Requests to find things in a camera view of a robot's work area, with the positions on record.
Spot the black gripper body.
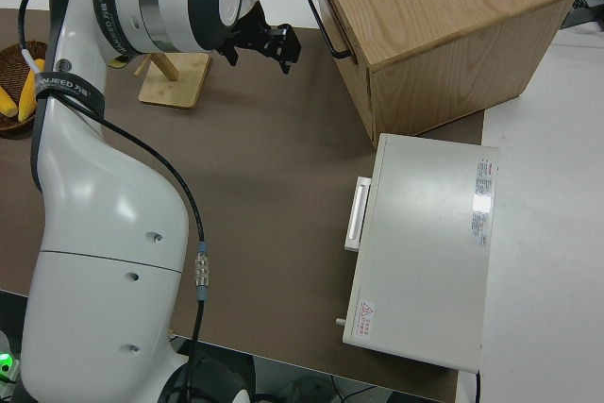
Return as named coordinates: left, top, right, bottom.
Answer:
left=221, top=0, right=284, bottom=63

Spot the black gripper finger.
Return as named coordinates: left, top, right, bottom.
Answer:
left=218, top=40, right=241, bottom=68
left=275, top=22, right=303, bottom=76

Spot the wooden mug tree stand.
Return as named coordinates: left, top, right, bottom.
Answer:
left=133, top=50, right=210, bottom=110

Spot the brown table mat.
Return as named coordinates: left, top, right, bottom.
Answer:
left=0, top=8, right=487, bottom=403

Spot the wooden cabinet box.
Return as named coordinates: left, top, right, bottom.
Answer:
left=307, top=0, right=580, bottom=141

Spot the yellow corn cob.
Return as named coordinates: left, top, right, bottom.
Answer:
left=17, top=58, right=46, bottom=122
left=0, top=86, right=21, bottom=117

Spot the brown wicker basket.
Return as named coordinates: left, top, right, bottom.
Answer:
left=0, top=41, right=49, bottom=133

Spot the white toaster oven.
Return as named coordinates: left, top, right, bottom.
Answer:
left=335, top=132, right=500, bottom=373

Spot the black cabinet handle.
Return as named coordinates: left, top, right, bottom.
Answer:
left=306, top=0, right=353, bottom=59

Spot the white oven door handle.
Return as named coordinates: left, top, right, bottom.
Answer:
left=343, top=176, right=373, bottom=253

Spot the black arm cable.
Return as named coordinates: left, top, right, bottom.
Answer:
left=17, top=0, right=214, bottom=403

